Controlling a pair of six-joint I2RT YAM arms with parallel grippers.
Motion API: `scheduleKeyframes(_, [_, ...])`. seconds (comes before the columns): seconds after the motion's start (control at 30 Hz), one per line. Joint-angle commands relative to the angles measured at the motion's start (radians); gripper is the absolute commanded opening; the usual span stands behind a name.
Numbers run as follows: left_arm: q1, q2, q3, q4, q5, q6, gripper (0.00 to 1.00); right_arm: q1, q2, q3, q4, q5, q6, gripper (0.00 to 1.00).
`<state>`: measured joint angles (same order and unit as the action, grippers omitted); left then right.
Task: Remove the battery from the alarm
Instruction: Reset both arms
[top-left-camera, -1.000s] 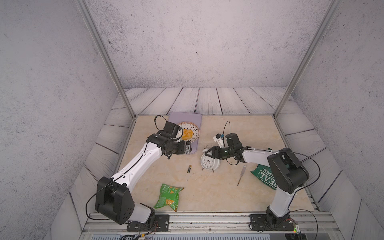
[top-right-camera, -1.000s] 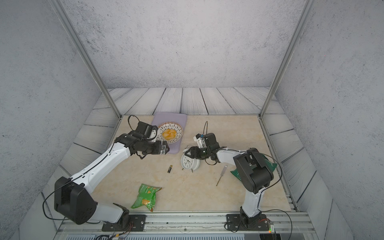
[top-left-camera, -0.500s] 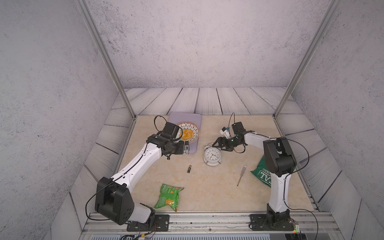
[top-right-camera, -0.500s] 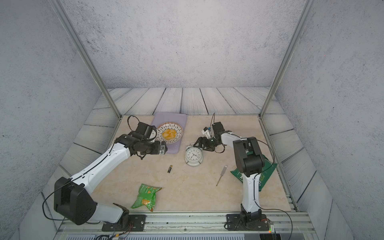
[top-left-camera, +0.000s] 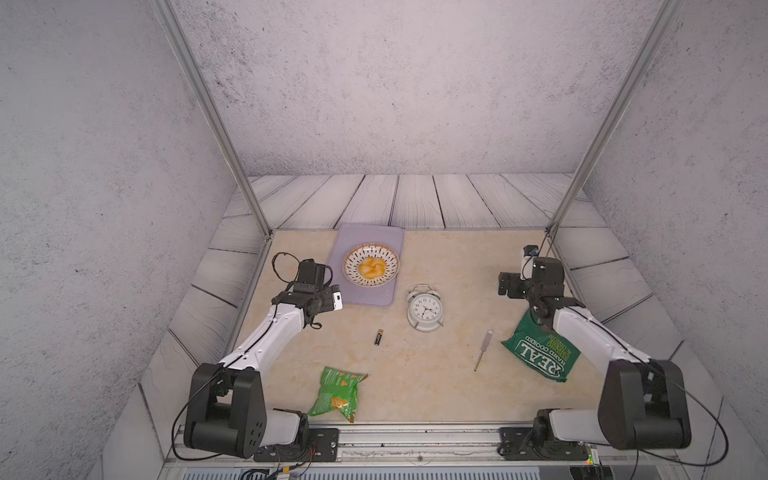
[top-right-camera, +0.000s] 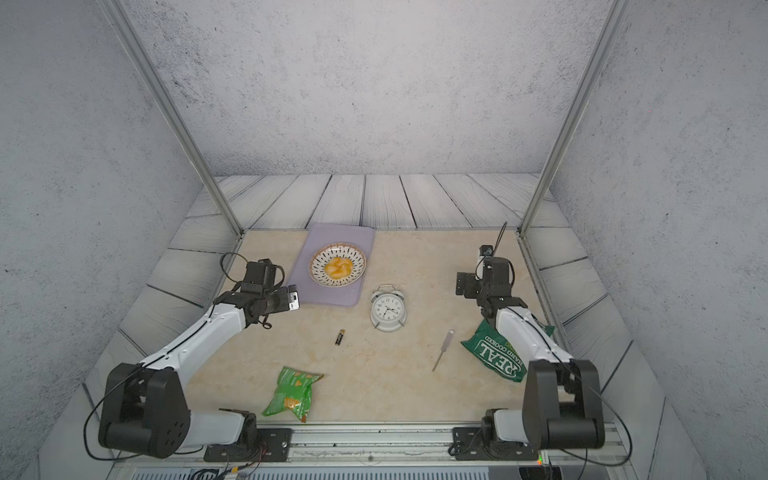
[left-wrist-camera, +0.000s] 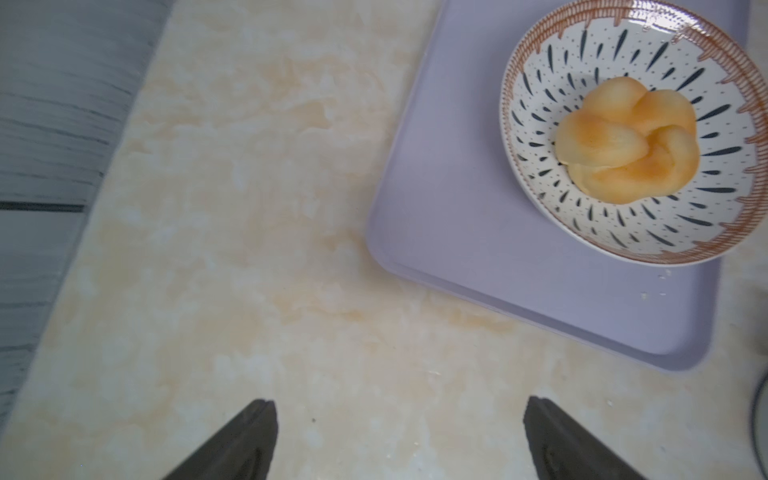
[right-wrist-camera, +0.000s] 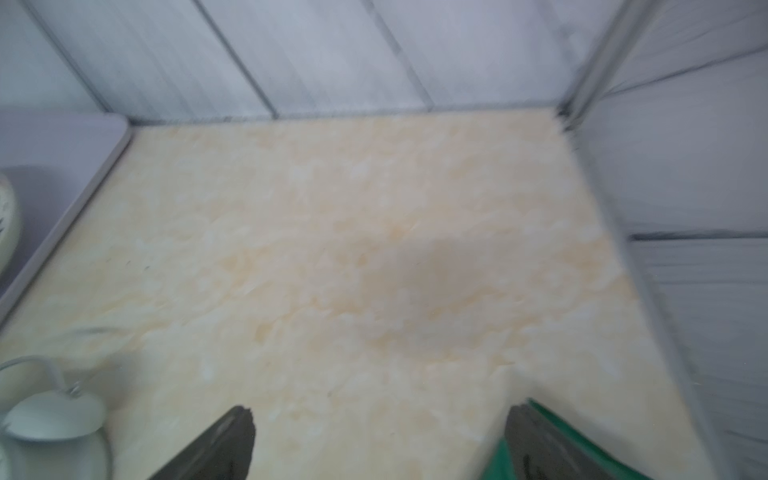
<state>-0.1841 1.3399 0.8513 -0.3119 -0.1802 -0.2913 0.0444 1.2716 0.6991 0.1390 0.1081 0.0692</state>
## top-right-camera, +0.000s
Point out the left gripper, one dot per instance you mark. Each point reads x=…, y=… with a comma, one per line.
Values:
x=287, y=304

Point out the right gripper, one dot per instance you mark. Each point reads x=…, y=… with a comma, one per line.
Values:
x=471, y=280

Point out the clear handled screwdriver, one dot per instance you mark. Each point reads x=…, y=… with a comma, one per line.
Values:
x=444, y=347

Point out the black AA battery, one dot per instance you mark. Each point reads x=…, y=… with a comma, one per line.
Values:
x=340, y=337

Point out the white alarm clock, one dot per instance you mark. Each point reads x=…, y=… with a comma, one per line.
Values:
x=388, y=310

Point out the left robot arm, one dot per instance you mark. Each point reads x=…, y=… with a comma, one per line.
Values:
x=144, y=409

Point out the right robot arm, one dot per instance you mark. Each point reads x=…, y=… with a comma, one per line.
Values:
x=562, y=407

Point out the dark green chips bag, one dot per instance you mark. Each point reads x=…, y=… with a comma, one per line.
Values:
x=509, y=353

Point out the lavender tray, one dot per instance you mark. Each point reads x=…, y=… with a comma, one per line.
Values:
x=321, y=235

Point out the patterned bowl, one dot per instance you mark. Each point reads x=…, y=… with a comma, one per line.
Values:
x=326, y=253

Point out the yellow chips in bowl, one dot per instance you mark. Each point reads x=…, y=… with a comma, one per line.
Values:
x=339, y=268

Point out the light green snack bag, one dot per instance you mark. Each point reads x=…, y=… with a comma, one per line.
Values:
x=293, y=393

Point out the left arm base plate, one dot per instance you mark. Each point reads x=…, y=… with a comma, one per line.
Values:
x=270, y=445

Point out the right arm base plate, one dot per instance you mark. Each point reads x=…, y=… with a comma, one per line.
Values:
x=470, y=444

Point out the aluminium front rail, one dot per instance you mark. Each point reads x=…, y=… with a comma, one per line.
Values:
x=388, y=444

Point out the right metal frame post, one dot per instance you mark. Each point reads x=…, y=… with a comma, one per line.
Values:
x=606, y=39

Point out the metal frame post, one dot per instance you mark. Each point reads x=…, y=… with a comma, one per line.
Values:
x=131, y=43
x=606, y=39

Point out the left metal frame post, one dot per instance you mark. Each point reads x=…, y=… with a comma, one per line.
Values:
x=131, y=43

